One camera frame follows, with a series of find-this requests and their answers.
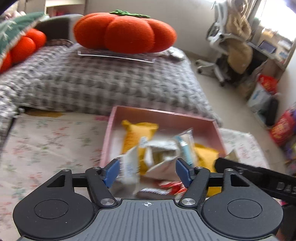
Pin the crinkled white snack packet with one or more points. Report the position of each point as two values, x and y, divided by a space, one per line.
161 157

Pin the red plastic bag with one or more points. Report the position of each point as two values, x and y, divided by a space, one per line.
282 128

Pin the clear plastic tray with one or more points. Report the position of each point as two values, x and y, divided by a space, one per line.
115 55

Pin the tan padded coat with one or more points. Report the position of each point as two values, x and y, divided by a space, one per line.
240 51

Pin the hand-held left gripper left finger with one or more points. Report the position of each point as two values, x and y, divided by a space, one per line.
111 172

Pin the laptop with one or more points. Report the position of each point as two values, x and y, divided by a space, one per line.
267 47

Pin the white blue-print bag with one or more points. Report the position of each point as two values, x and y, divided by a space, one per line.
259 98

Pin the white printed snack packet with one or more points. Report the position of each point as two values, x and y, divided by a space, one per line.
129 164

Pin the large orange pumpkin cushion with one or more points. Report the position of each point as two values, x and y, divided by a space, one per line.
124 32

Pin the yellow blue-label snack packet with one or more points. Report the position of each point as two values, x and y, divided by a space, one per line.
138 132

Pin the clear blue-white snack packet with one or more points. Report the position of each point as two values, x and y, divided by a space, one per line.
185 146

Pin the wooden desk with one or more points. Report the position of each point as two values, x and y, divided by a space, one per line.
277 55

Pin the plain golden snack packet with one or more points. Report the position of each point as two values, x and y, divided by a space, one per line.
207 155

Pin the red candy packet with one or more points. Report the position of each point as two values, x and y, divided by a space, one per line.
172 186

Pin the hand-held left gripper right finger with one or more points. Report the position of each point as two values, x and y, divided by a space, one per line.
183 172

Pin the yellow woven mat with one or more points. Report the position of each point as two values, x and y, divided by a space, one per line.
44 113

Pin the red gift bag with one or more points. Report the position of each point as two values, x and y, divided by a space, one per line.
269 83

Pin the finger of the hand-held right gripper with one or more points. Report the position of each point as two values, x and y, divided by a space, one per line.
245 170

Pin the grey checked blanket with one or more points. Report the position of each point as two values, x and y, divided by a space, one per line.
92 81

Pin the white wrapped packet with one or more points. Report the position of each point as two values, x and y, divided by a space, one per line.
175 54

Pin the white office chair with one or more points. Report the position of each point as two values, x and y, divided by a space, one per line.
216 39

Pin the floral tablecloth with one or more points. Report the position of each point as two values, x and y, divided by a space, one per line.
46 150

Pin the small orange pumpkin cushion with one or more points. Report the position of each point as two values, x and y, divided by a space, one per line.
23 48

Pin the green leaf-pattern cushion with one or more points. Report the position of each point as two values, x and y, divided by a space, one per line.
16 30

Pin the black speaker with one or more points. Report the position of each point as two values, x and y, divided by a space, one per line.
272 111

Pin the pink cardboard box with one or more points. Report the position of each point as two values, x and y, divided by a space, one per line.
166 120

